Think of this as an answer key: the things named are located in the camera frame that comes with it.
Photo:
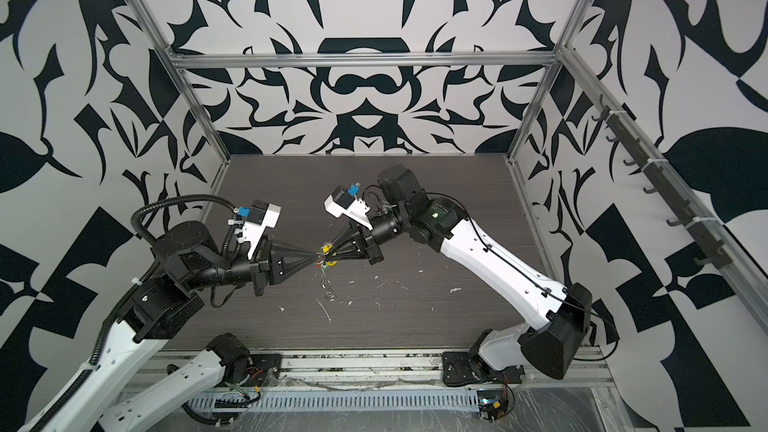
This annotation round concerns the green lit circuit board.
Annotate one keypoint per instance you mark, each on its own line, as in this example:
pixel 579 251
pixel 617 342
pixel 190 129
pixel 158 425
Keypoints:
pixel 493 405

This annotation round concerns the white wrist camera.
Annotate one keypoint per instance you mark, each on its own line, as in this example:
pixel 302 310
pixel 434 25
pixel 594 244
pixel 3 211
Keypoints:
pixel 343 201
pixel 258 222

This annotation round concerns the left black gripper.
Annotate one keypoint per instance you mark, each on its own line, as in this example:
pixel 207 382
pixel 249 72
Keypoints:
pixel 263 272

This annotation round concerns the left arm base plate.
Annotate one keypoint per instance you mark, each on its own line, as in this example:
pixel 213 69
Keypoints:
pixel 262 369

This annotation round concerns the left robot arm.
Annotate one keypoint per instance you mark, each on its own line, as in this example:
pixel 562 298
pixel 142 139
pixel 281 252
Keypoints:
pixel 153 311

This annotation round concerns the large wire keyring red sleeve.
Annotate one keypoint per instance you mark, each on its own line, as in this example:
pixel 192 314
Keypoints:
pixel 325 281

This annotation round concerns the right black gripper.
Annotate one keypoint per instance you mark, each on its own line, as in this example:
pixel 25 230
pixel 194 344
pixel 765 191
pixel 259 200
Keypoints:
pixel 359 239

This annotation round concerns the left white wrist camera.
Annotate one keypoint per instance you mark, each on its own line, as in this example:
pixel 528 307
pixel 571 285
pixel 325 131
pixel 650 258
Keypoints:
pixel 258 222

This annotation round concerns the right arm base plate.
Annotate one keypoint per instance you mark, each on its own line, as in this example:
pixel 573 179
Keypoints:
pixel 461 369

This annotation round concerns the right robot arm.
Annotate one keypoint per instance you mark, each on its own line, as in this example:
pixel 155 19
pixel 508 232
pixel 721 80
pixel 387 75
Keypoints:
pixel 556 317

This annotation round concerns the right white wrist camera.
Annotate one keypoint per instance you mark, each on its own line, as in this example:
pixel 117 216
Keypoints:
pixel 343 201

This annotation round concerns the white slotted cable duct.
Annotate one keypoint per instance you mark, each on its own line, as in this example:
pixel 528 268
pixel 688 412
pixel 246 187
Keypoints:
pixel 458 400

